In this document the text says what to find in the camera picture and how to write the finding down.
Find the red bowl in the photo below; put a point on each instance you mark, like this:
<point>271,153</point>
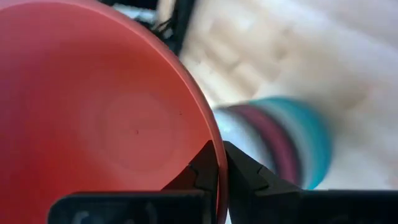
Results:
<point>93,109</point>

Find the magenta bowl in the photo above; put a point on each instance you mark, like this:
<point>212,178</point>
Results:
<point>273,137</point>

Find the black aluminium table frame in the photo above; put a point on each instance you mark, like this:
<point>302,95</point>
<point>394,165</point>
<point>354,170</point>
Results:
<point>183,28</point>

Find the blue bowl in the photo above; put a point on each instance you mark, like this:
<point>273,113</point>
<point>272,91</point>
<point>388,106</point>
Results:
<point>314,140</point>

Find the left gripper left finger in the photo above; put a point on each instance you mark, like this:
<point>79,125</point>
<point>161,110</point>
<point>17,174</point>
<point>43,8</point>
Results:
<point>206,174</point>

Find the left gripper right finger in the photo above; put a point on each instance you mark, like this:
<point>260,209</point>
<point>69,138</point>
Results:
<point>248,193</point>

